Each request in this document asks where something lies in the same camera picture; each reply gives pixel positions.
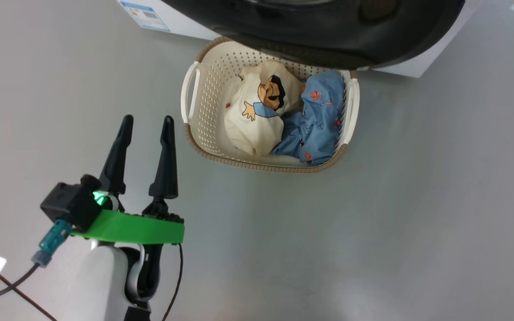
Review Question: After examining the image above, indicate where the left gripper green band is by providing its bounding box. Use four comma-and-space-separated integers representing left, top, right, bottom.
72, 115, 185, 245

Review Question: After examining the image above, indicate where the cream cartoon print garment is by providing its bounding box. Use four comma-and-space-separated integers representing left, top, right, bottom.
224, 61, 305, 157

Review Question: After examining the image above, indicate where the blue patterned garment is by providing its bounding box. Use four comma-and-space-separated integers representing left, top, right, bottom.
271, 70, 346, 166

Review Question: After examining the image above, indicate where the dark round washing machine door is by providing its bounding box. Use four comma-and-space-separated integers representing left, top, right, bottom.
161, 0, 466, 71

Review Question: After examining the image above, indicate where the cream perforated laundry basket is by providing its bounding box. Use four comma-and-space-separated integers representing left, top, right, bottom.
180, 37, 361, 174

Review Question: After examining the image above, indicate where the white washing machine body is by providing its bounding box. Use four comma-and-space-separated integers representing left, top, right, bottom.
116, 0, 483, 79

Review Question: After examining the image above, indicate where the blue energy label sticker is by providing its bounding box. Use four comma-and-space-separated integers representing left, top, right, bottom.
119, 0, 171, 32

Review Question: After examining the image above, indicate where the teal cable connector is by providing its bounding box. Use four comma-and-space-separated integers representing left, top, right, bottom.
32, 219, 74, 268

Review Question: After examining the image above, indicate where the thin dark brown cable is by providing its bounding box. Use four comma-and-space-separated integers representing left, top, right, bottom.
162, 243, 184, 321

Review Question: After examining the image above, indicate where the black camera cable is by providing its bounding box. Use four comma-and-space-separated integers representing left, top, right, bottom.
0, 262, 41, 300

